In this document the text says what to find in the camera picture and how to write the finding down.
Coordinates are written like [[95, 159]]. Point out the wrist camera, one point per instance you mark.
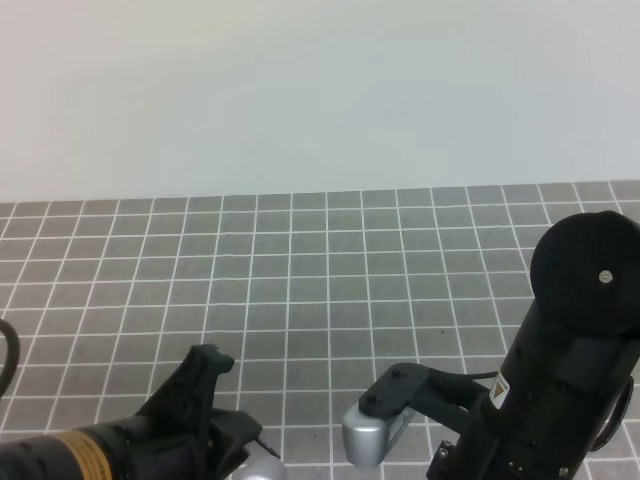
[[262, 463], [372, 427]]

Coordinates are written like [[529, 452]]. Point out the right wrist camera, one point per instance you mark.
[[372, 427]]

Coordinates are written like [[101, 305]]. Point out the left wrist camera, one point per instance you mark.
[[262, 463]]

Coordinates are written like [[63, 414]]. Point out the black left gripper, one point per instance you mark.
[[179, 434]]

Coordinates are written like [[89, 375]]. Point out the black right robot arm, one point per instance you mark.
[[570, 361]]

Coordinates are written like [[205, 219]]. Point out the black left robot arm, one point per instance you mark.
[[90, 452]]

